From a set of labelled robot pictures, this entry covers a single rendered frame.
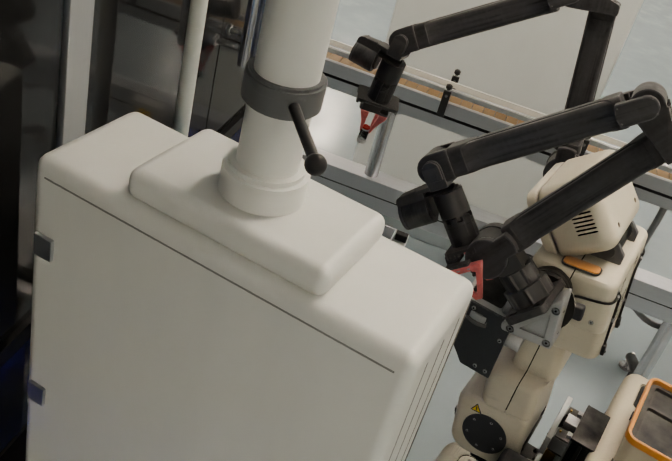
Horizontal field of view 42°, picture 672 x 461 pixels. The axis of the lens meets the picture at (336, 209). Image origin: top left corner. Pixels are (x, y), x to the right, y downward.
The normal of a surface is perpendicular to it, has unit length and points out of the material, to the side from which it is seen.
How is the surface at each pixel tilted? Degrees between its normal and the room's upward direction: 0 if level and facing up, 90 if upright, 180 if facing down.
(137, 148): 0
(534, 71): 90
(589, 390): 0
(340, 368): 90
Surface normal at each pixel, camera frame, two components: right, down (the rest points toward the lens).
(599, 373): 0.22, -0.81
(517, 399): -0.51, 0.38
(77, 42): 0.92, 0.36
